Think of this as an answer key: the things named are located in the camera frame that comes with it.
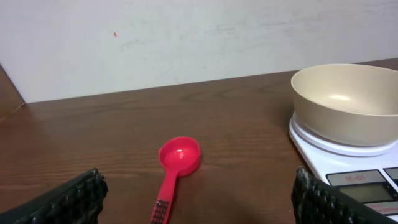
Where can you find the beige plastic bowl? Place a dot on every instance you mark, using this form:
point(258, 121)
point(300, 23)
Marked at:
point(347, 103)

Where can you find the red plastic measuring scoop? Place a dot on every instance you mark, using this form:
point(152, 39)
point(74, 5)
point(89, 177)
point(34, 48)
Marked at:
point(179, 157)

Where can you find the white digital kitchen scale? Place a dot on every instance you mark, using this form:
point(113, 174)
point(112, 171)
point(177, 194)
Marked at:
point(366, 173)

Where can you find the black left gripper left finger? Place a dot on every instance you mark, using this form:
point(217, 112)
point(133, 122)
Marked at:
point(78, 201)

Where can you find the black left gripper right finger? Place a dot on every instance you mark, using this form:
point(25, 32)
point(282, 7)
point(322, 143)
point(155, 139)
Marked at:
point(315, 202)

